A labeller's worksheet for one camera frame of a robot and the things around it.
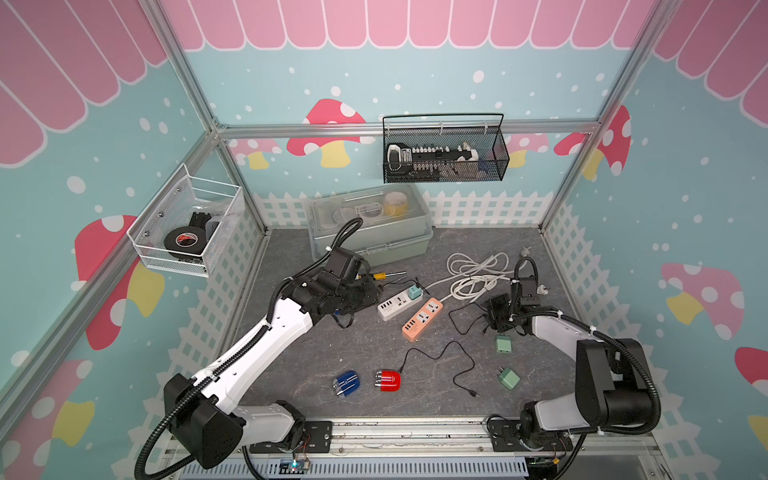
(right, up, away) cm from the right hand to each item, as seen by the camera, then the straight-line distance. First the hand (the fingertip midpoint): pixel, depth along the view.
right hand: (480, 303), depth 94 cm
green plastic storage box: (-27, +24, +3) cm, 36 cm away
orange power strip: (-19, -6, -2) cm, 20 cm away
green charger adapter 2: (+4, -19, -12) cm, 22 cm away
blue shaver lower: (-40, -19, -14) cm, 47 cm away
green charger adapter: (+5, -11, -6) cm, 14 cm away
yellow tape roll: (-26, +33, +9) cm, 43 cm away
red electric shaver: (-29, -19, -13) cm, 37 cm away
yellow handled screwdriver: (-31, +8, +9) cm, 33 cm away
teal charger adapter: (-21, +3, 0) cm, 21 cm away
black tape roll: (-77, +19, -23) cm, 82 cm away
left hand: (-32, +3, -18) cm, 36 cm away
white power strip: (-26, -1, +1) cm, 26 cm away
